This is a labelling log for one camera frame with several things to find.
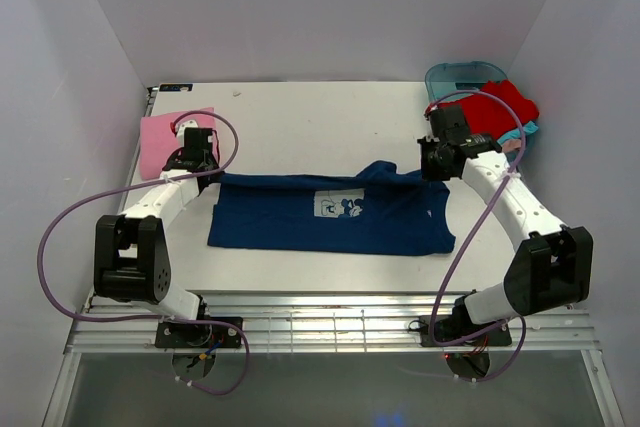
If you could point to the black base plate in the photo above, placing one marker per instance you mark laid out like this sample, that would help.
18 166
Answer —
173 335
446 331

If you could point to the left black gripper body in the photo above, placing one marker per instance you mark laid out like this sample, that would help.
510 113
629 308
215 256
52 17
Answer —
212 162

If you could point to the aluminium frame rail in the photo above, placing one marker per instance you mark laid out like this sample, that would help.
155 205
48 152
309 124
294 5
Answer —
331 324

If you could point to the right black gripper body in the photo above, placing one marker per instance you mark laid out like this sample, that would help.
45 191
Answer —
431 168

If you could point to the light pink t-shirt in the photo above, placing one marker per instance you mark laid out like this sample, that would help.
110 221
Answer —
511 146

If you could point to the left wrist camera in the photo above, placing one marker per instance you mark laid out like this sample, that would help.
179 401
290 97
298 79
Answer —
179 128

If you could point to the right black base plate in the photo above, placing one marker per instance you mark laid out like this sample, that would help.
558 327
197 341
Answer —
446 331

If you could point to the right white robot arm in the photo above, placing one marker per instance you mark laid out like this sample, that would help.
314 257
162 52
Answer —
552 263

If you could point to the red t-shirt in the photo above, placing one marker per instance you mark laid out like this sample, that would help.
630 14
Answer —
487 116

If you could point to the teal plastic basket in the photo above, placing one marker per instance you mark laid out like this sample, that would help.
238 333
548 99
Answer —
451 81

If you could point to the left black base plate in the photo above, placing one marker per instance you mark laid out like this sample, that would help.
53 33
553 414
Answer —
173 335

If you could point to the blue mickey t-shirt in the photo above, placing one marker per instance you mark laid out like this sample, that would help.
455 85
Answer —
379 211

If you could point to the folded pink t-shirt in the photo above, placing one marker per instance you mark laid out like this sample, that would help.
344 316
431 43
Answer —
158 141

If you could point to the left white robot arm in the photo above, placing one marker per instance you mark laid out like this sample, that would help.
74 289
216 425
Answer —
131 259

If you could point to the blue label sticker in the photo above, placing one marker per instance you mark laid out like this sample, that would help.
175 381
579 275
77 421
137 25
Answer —
175 87

